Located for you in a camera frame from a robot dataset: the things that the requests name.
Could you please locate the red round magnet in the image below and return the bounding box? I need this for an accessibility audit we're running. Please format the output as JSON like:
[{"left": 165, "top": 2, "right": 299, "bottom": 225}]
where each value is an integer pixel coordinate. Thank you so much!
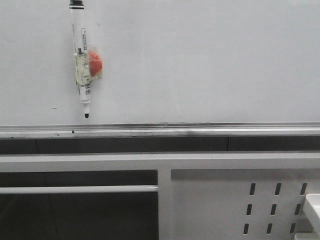
[{"left": 88, "top": 46, "right": 103, "bottom": 80}]

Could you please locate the white whiteboard marker pen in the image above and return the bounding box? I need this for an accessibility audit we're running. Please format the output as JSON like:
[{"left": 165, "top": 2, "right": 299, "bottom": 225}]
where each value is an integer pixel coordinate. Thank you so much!
[{"left": 68, "top": 0, "right": 92, "bottom": 119}]

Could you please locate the white whiteboard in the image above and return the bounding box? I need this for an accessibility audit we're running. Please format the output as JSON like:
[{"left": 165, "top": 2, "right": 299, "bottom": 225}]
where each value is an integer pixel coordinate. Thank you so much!
[{"left": 0, "top": 0, "right": 320, "bottom": 126}]

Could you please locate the white plastic bin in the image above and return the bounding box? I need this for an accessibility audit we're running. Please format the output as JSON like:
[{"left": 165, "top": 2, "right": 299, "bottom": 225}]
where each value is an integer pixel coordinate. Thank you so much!
[{"left": 294, "top": 193, "right": 320, "bottom": 240}]

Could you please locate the white metal pegboard frame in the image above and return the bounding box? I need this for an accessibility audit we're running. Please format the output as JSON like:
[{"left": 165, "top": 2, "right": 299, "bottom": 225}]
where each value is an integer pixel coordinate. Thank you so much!
[{"left": 0, "top": 152, "right": 320, "bottom": 240}]

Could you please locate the aluminium whiteboard tray rail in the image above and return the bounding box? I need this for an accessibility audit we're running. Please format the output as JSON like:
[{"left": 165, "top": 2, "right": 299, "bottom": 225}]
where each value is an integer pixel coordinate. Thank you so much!
[{"left": 0, "top": 122, "right": 320, "bottom": 140}]

